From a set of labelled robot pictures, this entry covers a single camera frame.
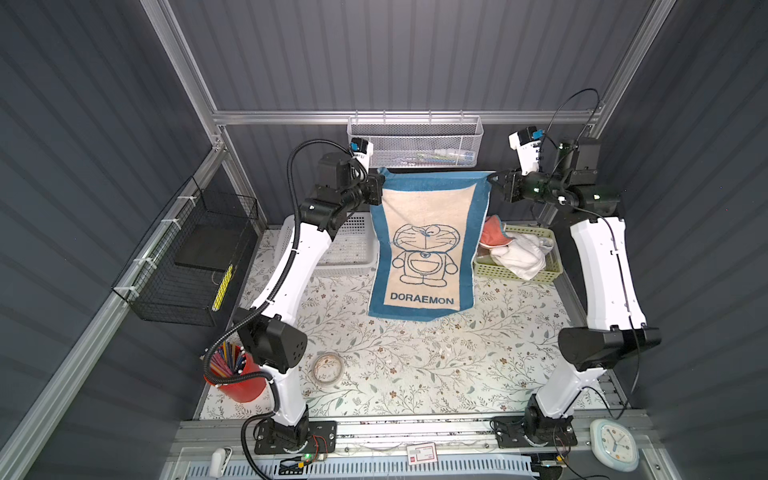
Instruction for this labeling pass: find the blue beige Doraemon towel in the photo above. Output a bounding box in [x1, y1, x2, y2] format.
[368, 169, 491, 322]

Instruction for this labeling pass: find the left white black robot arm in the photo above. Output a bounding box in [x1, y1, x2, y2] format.
[236, 146, 383, 427]

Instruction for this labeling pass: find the white round clock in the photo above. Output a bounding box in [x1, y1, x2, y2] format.
[589, 419, 639, 473]

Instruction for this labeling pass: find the white towel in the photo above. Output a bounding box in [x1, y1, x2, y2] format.
[489, 232, 555, 280]

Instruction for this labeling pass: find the black corrugated cable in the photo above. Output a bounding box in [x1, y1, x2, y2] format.
[202, 139, 355, 480]

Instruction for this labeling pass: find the black wire wall basket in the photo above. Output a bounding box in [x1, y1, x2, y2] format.
[113, 181, 259, 327]

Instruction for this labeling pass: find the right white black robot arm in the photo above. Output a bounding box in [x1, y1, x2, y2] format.
[488, 127, 661, 423]

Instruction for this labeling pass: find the white plastic laundry basket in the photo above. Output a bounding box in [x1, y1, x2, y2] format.
[274, 212, 379, 277]

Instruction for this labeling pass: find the clear tape roll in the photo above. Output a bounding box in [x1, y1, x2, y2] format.
[310, 352, 345, 387]

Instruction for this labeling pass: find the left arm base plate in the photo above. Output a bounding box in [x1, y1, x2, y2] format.
[252, 420, 338, 455]

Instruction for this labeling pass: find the red white label card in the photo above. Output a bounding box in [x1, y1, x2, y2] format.
[406, 442, 438, 466]

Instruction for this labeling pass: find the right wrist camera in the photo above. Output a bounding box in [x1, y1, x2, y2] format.
[508, 126, 544, 176]

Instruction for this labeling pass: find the white wire wall basket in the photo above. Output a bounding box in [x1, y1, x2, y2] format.
[347, 115, 484, 169]

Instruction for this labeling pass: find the green perforated plastic basket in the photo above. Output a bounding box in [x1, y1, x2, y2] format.
[473, 219, 563, 283]

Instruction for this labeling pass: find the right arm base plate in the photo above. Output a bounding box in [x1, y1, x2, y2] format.
[489, 416, 578, 449]

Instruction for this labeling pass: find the orange towel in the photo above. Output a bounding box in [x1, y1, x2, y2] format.
[479, 215, 513, 249]

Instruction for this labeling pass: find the red pencil cup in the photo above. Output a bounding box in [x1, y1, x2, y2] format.
[206, 341, 267, 403]

